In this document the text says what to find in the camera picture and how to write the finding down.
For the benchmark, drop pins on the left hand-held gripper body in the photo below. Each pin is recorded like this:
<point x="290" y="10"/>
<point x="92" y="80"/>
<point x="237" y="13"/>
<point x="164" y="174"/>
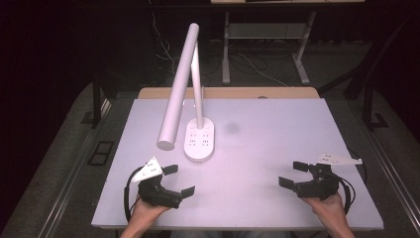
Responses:
<point x="155" y="193"/>

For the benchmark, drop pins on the black floor socket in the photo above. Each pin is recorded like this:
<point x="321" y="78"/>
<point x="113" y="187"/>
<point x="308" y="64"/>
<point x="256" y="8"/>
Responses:
<point x="100" y="153"/>

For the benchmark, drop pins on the person's right hand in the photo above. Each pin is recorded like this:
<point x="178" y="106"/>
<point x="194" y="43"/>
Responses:
<point x="328" y="206"/>

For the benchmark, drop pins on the white desk lamp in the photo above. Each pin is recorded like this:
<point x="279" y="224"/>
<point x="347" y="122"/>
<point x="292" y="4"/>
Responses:
<point x="198" y="143"/>

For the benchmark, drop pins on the black metal stand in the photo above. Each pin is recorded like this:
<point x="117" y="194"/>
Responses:
<point x="96" y="105"/>
<point x="368" y="109"/>

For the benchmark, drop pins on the metal floor rail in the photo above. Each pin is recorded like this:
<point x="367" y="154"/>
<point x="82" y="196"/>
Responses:
<point x="394" y="175"/>
<point x="71" y="178"/>

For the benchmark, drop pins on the person's left hand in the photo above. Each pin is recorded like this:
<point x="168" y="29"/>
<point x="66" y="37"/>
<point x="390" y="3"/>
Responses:
<point x="145" y="211"/>

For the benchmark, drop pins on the white metal desk frame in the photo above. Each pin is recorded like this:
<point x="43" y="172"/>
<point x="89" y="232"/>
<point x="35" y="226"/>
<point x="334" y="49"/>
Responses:
<point x="226" y="66"/>

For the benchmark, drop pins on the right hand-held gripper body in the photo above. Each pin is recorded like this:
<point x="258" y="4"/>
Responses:
<point x="318" y="186"/>

